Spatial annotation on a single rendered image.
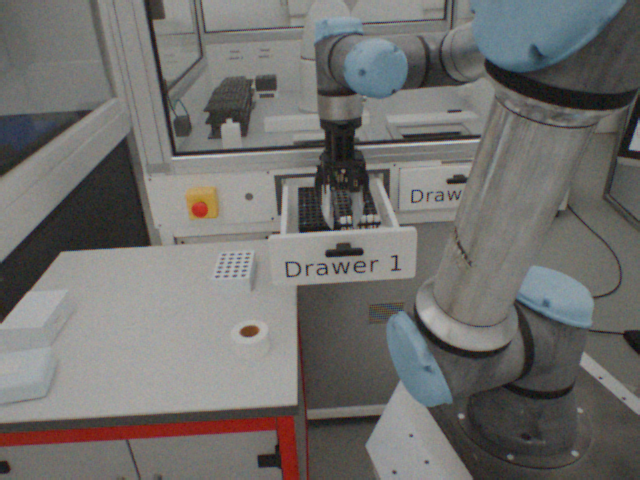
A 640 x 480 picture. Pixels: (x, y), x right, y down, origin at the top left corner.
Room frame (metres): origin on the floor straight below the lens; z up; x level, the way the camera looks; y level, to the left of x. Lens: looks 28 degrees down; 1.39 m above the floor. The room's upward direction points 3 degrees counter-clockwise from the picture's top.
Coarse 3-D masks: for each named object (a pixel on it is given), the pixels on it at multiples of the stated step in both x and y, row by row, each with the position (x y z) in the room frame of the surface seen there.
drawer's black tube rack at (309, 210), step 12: (300, 192) 1.18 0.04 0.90; (312, 192) 1.16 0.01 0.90; (300, 204) 1.10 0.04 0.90; (312, 204) 1.09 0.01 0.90; (336, 204) 1.08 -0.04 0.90; (348, 204) 1.08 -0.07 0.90; (372, 204) 1.08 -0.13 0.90; (300, 216) 1.03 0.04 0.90; (312, 216) 1.03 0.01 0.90; (336, 216) 1.02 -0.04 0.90; (324, 228) 1.02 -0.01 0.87; (336, 228) 1.02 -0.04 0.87; (360, 228) 1.01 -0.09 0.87
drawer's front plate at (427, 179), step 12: (408, 168) 1.21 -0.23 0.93; (420, 168) 1.21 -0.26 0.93; (432, 168) 1.21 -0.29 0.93; (444, 168) 1.20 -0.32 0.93; (456, 168) 1.20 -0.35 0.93; (468, 168) 1.20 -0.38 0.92; (408, 180) 1.20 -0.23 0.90; (420, 180) 1.20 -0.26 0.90; (432, 180) 1.20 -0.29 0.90; (444, 180) 1.20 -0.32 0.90; (408, 192) 1.20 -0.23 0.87; (444, 192) 1.20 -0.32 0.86; (456, 192) 1.20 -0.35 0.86; (408, 204) 1.20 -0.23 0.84; (420, 204) 1.20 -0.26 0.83; (432, 204) 1.20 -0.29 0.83; (444, 204) 1.20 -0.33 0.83; (456, 204) 1.20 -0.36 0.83
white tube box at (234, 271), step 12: (228, 252) 1.07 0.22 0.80; (240, 252) 1.06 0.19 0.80; (252, 252) 1.06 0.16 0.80; (216, 264) 1.01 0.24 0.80; (228, 264) 1.01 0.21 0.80; (240, 264) 1.01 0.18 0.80; (252, 264) 1.01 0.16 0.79; (216, 276) 0.97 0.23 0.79; (228, 276) 0.97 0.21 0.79; (240, 276) 0.96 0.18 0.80; (252, 276) 0.99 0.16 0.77; (216, 288) 0.95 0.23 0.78; (228, 288) 0.95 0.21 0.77; (240, 288) 0.95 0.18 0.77
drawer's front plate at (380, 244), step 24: (288, 240) 0.88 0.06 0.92; (312, 240) 0.88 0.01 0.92; (336, 240) 0.88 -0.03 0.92; (360, 240) 0.88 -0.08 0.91; (384, 240) 0.88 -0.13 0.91; (408, 240) 0.88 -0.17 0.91; (288, 264) 0.88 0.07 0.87; (336, 264) 0.88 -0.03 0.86; (360, 264) 0.88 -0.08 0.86; (384, 264) 0.88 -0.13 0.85; (408, 264) 0.88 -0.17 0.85
